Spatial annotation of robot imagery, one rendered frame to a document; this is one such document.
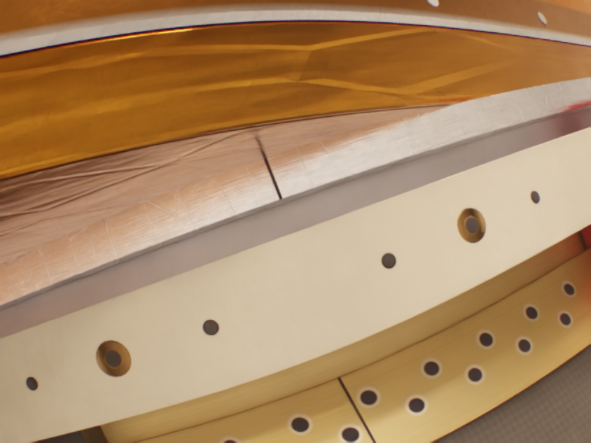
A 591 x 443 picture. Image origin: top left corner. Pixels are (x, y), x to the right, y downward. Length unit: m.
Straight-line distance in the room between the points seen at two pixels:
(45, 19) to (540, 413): 0.28
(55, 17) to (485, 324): 0.24
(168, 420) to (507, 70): 0.28
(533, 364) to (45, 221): 0.23
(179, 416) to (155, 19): 0.17
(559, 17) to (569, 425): 0.36
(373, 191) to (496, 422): 0.13
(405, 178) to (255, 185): 0.07
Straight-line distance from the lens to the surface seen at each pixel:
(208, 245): 0.37
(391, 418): 0.35
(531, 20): 0.55
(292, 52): 0.34
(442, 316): 0.39
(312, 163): 0.37
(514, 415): 0.36
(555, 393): 0.38
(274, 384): 0.36
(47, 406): 0.31
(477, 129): 0.41
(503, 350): 0.37
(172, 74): 0.30
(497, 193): 0.35
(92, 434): 0.35
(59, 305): 0.37
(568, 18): 0.64
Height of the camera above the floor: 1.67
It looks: 8 degrees up
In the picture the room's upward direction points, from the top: 21 degrees counter-clockwise
